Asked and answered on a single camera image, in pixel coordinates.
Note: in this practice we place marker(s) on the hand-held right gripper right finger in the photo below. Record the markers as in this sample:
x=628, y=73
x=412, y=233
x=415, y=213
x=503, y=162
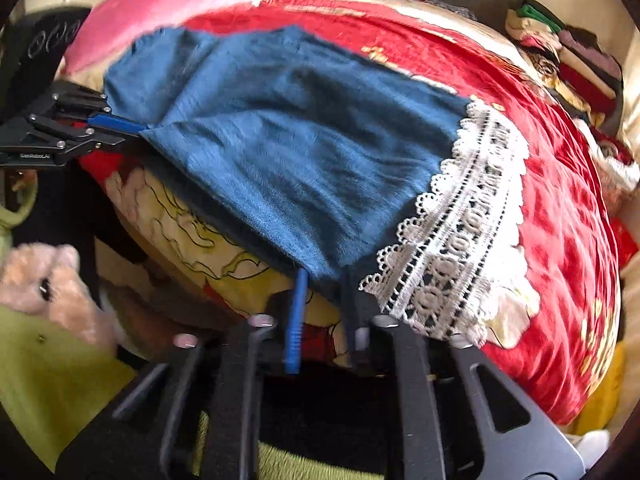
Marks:
x=356, y=325

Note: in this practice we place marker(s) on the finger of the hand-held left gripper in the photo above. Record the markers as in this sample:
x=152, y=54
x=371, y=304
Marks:
x=117, y=124
x=75, y=137

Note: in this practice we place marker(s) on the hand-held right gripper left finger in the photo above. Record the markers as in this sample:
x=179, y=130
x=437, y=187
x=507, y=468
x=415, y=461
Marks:
x=296, y=320

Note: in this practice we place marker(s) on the blue pants with lace trim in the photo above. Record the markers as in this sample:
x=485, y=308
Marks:
x=300, y=135

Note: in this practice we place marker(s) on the person's left forearm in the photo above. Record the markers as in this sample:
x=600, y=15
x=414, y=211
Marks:
x=12, y=225

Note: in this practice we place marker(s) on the pink quilt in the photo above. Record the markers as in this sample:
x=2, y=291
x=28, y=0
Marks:
x=175, y=5

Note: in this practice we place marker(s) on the fuzzy pink plush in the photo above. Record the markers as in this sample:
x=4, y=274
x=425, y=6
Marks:
x=65, y=300

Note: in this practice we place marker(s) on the red floral blanket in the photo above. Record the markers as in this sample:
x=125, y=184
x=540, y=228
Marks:
x=550, y=210

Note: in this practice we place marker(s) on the person's green clothing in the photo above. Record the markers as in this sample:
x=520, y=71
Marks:
x=50, y=385

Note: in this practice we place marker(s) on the white plastic bag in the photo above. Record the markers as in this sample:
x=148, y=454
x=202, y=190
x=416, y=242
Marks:
x=617, y=167

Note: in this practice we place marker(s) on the stack of folded clothes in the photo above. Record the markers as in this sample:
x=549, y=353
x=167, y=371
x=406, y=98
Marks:
x=575, y=60

